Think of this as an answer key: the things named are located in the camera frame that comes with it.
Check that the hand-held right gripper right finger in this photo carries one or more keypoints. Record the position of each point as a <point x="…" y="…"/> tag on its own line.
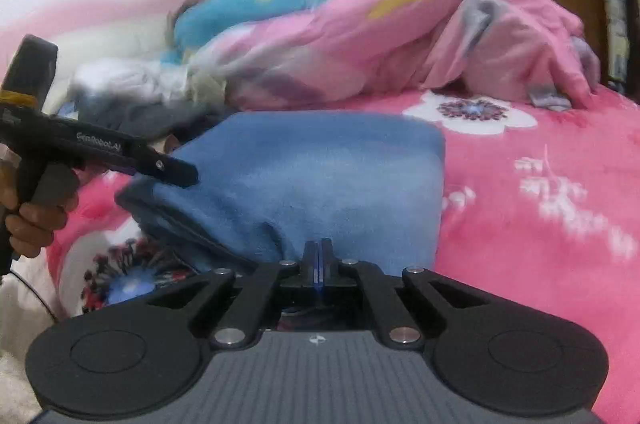
<point x="326" y="264"/>

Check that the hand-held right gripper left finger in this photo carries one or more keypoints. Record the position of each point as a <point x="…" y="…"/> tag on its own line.
<point x="311" y="264"/>

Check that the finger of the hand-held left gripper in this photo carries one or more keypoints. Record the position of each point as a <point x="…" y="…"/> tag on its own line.
<point x="170" y="169"/>

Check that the blue jeans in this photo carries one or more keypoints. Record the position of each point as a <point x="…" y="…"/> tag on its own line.
<point x="310" y="184"/>

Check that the person's left hand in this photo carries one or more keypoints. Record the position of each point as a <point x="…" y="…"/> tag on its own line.
<point x="35" y="224"/>

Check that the dark grey garment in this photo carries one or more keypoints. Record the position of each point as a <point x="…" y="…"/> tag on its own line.
<point x="150" y="119"/>

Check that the beige garment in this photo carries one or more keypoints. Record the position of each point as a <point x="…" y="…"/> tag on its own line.
<point x="205" y="86"/>

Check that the white garment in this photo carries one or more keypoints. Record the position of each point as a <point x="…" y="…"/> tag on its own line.
<point x="125" y="79"/>

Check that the pink and white headboard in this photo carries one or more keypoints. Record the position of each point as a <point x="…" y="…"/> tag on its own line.
<point x="100" y="39"/>

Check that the blue printed quilt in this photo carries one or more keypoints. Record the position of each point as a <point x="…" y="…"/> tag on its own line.
<point x="240" y="9"/>

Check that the pink floral bed blanket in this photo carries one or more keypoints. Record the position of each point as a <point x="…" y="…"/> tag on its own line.
<point x="525" y="254"/>

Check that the pink carrot print quilt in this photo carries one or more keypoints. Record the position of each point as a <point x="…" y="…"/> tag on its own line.
<point x="375" y="44"/>

